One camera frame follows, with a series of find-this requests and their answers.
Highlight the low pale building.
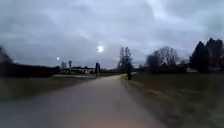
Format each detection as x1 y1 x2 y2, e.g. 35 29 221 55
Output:
60 65 96 75

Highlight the group of dark conifers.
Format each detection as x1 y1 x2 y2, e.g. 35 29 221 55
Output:
188 37 224 74

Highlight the grass field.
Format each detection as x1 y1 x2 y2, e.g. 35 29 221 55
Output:
121 71 224 128

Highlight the grey asphalt road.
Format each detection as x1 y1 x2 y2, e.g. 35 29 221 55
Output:
0 73 168 128

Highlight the person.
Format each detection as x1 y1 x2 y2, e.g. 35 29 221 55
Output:
125 63 133 81

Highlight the dark hedge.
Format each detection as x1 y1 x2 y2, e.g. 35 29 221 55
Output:
0 62 62 79

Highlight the grass strip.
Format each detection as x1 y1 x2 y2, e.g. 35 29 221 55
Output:
0 72 122 103

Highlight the bare tall tree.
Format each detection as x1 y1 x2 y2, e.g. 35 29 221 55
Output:
117 46 134 73

